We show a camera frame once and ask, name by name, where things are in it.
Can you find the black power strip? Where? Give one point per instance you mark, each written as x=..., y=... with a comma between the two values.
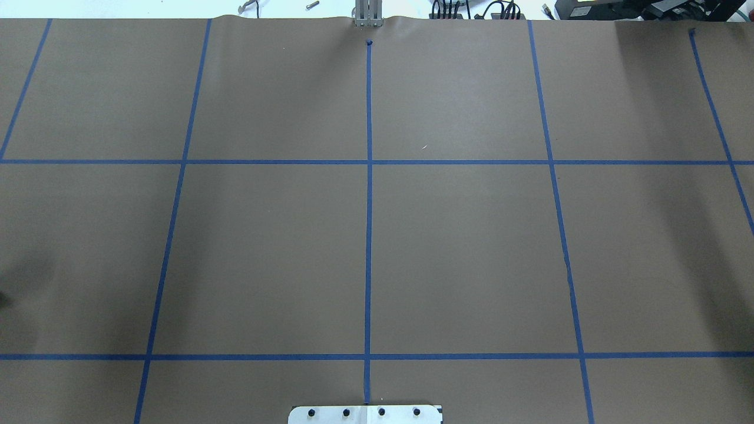
x=477, y=10

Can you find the aluminium frame post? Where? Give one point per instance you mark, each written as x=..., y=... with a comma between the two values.
x=368, y=14

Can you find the white camera stand column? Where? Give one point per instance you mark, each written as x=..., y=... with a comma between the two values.
x=367, y=414

